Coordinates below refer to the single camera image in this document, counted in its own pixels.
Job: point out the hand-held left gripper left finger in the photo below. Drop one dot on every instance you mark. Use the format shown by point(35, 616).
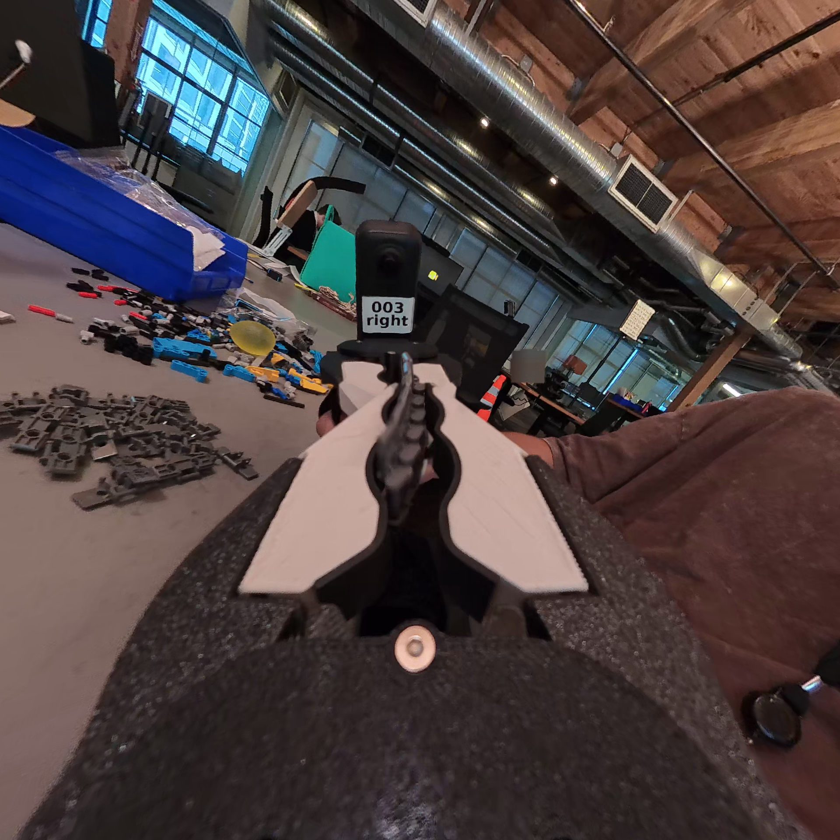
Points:
point(315, 518)

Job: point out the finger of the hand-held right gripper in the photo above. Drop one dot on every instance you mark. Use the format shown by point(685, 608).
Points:
point(438, 377)
point(361, 387)

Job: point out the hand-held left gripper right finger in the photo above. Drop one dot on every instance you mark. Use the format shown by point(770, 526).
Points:
point(518, 518)

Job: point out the pile of grey track pieces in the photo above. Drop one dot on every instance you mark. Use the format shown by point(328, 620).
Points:
point(118, 433)

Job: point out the person's right forearm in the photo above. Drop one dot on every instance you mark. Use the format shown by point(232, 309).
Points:
point(531, 449)

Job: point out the grey desk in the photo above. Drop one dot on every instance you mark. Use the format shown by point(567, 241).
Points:
point(98, 558)

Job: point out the person's right hand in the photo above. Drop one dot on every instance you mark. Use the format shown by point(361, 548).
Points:
point(326, 428)

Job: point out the black machine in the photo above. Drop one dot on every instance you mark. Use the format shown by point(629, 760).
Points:
point(479, 341)

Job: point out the teal plastic bin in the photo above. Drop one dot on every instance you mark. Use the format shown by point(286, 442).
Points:
point(331, 262)

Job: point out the small wooden model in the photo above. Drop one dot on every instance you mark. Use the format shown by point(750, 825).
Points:
point(338, 305)

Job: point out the white stand with wooden board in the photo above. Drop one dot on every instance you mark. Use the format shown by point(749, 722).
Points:
point(289, 216)

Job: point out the wooden workbench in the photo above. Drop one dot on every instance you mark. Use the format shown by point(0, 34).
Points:
point(558, 407)

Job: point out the yellow translucent dome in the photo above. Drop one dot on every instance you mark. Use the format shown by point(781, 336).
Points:
point(253, 338)

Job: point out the person's brown shirt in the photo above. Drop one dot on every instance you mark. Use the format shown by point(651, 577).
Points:
point(722, 525)

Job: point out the bright window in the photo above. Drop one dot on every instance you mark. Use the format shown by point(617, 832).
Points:
point(197, 98)

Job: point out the white ceiling vent unit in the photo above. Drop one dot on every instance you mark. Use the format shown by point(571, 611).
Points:
point(643, 191)

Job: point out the clear plastic bags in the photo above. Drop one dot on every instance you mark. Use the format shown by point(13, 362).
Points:
point(131, 190)

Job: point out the blue storage bin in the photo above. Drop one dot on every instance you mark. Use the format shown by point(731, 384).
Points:
point(98, 223)

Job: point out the black board panel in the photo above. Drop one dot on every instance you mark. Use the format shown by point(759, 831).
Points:
point(59, 79)

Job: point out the white book stand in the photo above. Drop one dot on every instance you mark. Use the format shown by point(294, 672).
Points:
point(13, 115)

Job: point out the silver air duct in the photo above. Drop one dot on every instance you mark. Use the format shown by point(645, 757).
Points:
point(525, 92)

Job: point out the wooden post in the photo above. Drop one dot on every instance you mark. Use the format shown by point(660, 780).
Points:
point(712, 364)

